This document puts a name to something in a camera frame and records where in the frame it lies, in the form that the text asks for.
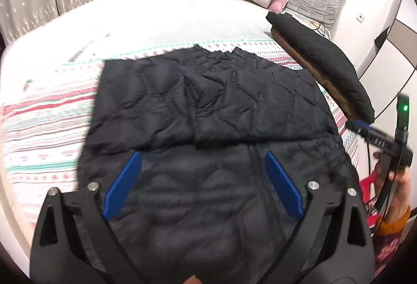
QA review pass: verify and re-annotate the black puffer coat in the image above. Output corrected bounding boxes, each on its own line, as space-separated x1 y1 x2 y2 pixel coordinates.
76 45 361 284

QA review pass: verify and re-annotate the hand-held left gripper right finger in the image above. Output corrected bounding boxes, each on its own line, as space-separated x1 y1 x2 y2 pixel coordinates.
257 151 376 284

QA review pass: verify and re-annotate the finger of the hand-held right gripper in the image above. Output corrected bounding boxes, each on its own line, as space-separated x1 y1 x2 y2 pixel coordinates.
345 120 396 150

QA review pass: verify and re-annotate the bed with grey sheet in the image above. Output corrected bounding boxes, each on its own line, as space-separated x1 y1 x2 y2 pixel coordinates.
0 0 360 271

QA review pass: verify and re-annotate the pink cushion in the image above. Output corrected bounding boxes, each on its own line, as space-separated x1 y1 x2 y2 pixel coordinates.
268 0 289 15

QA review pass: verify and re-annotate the orange-sleeved right forearm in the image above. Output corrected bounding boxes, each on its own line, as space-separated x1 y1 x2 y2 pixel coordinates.
375 206 412 236

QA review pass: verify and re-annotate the patterned knit-print blanket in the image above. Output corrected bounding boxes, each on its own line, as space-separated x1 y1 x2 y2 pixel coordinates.
0 37 359 221

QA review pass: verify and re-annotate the white wardrobe with black lines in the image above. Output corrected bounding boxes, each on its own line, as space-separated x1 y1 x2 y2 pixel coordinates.
358 0 417 115

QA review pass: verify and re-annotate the person's right hand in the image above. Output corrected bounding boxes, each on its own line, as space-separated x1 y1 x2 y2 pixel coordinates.
372 150 414 222

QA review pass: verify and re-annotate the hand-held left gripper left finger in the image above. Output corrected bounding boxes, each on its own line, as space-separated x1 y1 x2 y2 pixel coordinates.
29 151 143 284

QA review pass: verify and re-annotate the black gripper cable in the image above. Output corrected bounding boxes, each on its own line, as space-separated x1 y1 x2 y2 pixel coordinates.
364 137 404 239

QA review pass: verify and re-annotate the folded black and brown coat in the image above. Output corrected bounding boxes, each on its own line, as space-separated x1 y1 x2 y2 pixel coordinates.
265 11 376 124

